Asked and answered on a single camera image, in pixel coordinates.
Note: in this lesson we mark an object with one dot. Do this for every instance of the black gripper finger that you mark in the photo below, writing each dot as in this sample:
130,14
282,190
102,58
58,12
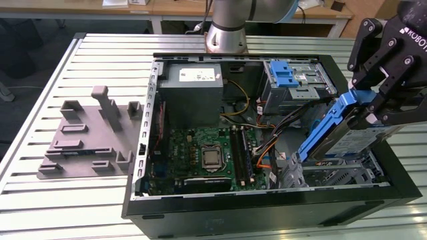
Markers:
362,45
394,100

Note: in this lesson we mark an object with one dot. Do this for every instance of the hard disk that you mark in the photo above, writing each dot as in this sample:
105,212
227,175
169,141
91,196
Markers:
354,140

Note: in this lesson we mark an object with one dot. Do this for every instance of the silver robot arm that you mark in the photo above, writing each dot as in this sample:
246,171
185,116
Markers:
227,27

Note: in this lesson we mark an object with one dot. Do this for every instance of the silver disk bay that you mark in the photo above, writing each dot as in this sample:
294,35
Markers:
334,172

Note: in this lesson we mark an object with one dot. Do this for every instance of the wooden cabinet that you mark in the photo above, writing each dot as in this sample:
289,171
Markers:
370,15

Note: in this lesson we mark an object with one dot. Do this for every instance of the small black object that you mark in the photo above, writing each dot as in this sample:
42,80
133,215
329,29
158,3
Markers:
341,6

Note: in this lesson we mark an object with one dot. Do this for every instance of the clear plastic bag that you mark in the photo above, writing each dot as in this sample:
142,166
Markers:
314,6

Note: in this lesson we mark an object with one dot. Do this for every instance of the blue drive cage latch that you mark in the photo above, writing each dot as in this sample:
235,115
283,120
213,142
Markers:
283,75

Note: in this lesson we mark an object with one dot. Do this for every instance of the silver drive cage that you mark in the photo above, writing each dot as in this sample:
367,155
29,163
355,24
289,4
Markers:
277,100

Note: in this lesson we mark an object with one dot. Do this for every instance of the RAM stick in slot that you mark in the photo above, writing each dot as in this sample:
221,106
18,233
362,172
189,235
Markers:
250,160

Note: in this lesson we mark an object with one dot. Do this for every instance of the black RAM slot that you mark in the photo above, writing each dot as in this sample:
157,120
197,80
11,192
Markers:
238,155

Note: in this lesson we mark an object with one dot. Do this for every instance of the green motherboard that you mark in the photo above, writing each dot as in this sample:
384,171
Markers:
217,136

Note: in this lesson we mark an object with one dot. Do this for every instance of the grey power supply unit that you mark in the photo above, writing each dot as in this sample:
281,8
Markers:
190,105

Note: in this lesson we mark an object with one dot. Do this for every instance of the CPU socket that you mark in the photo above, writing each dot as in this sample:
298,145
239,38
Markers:
214,146

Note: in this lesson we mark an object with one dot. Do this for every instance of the silver CPU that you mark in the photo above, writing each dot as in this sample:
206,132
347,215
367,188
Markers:
211,158

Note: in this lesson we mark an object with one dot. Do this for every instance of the black open PC case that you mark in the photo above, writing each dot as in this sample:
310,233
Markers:
267,217

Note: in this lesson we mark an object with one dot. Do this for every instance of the black graphics card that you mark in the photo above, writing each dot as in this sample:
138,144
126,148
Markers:
207,183

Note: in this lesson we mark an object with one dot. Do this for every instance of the white labelled box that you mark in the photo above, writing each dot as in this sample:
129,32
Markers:
138,2

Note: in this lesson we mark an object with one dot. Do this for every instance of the wooden desk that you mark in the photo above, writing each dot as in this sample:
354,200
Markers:
134,6

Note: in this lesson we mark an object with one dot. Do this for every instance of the black case fan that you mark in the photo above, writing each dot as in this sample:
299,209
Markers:
155,140

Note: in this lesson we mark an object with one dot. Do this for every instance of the white paper box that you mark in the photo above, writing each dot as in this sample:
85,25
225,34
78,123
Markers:
115,3

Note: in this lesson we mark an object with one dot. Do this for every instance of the spare RAM stick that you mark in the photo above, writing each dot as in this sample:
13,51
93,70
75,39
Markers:
78,152

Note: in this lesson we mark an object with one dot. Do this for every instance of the grey parts rack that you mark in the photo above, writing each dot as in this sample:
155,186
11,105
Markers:
77,165

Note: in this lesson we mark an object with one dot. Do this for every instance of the grey furniture foot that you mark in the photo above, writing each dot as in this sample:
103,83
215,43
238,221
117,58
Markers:
7,93

